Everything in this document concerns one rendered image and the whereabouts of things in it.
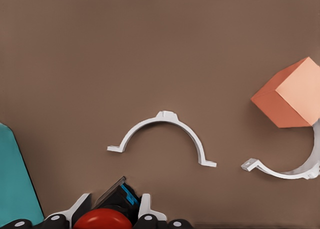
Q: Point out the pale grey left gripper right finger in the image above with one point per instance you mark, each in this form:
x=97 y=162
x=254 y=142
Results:
x=145 y=206

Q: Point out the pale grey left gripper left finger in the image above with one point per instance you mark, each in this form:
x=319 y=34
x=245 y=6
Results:
x=79 y=205

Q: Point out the blue storage box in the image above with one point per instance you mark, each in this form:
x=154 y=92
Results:
x=17 y=176

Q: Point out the pink storage box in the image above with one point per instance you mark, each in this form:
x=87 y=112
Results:
x=290 y=96

